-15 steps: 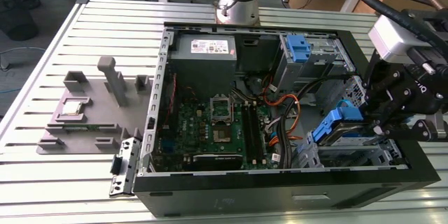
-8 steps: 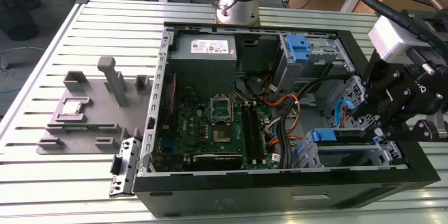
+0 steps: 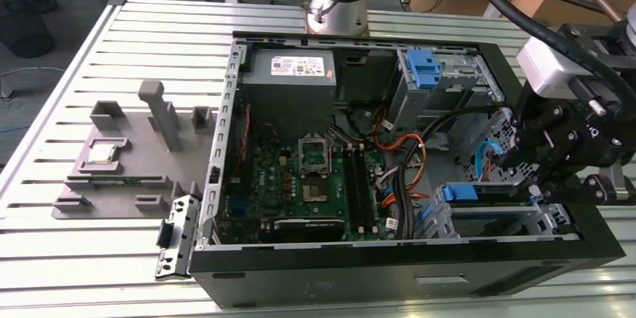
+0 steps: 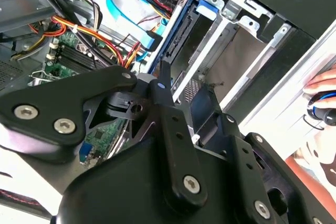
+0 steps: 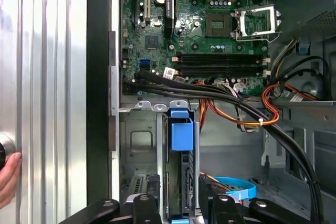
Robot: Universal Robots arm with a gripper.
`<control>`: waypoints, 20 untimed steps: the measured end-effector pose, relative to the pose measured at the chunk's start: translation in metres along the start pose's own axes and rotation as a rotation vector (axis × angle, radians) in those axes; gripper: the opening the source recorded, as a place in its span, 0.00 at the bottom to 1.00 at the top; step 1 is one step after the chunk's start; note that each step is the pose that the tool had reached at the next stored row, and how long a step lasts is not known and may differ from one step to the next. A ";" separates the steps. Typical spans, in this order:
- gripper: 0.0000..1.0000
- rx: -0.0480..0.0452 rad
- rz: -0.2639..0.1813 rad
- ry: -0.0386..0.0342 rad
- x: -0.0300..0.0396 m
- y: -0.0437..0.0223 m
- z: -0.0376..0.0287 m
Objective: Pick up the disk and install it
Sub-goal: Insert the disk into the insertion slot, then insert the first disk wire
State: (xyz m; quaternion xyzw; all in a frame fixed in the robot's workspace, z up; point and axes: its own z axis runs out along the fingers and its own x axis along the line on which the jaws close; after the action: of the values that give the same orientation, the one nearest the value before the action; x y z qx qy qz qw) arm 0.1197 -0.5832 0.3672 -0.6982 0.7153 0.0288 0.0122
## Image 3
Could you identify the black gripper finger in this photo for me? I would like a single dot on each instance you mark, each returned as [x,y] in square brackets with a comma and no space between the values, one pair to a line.
[527,117]
[594,187]

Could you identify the hard disk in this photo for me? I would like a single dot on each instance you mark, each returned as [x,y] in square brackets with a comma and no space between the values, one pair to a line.
[462,193]

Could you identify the metal disk bay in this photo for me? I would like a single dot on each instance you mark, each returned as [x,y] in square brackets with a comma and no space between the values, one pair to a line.
[439,221]

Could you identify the grey metal drive cage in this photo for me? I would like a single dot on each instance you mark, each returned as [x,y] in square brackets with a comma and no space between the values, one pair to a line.
[433,105]

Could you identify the blue plastic latch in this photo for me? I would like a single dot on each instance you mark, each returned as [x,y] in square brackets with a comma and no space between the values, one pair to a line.
[422,68]

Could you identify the brown wooden cabinet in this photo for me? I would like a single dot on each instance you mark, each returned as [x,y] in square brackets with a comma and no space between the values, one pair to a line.
[571,12]

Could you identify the black RAM slot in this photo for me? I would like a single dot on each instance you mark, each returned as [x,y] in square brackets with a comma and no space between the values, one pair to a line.
[354,187]
[367,187]

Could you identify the black open PC case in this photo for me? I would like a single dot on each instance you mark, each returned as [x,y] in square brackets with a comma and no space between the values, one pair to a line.
[398,269]

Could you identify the CPU socket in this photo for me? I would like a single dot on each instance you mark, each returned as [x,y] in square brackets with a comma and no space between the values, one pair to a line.
[317,192]

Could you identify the grey power supply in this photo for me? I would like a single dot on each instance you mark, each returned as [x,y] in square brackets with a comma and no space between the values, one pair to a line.
[289,102]

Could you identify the black graphics card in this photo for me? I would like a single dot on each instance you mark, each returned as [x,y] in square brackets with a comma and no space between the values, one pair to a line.
[309,230]

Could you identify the green motherboard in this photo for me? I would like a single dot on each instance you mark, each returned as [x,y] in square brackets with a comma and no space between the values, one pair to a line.
[269,184]

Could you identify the grey parts rack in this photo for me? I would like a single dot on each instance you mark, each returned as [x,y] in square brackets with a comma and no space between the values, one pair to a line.
[139,169]

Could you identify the green RAM stick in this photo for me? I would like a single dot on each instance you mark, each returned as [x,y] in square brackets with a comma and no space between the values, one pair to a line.
[119,182]

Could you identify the silver CPU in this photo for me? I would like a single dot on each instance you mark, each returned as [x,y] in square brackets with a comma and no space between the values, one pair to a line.
[102,153]

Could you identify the black mesh waste bin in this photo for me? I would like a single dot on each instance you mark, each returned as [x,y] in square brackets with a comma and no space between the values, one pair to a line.
[27,35]

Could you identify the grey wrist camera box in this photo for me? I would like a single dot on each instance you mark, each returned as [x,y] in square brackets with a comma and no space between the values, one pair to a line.
[545,65]

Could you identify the grey metal bracket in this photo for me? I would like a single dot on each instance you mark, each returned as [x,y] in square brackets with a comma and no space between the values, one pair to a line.
[182,236]

